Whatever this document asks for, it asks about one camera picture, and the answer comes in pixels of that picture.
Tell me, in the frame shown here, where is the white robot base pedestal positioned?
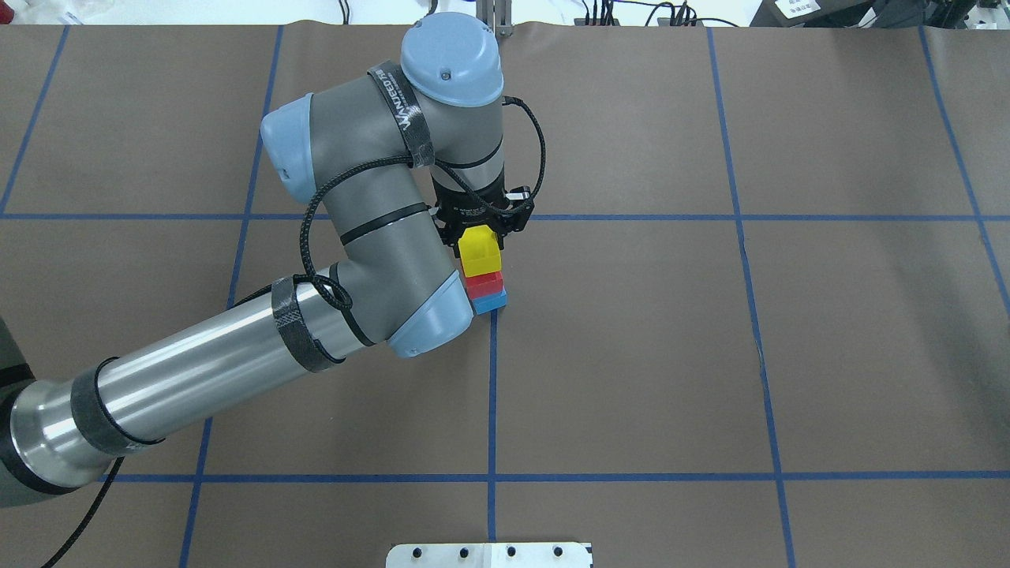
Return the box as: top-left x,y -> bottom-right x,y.
385,542 -> 594,567

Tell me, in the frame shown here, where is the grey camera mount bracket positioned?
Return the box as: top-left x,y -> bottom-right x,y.
475,0 -> 514,37

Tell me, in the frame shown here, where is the red cube block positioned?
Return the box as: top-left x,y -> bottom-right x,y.
464,271 -> 504,301

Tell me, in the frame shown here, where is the yellow cube block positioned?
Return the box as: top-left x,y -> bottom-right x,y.
457,224 -> 503,278

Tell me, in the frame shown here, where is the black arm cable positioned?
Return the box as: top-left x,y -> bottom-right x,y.
39,95 -> 547,568

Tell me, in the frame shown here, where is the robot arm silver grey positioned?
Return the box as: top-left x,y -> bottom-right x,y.
2,12 -> 541,507

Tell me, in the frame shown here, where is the blue cube block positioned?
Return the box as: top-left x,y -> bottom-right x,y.
470,288 -> 508,316

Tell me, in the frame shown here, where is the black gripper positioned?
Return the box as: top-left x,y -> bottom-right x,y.
434,186 -> 535,258

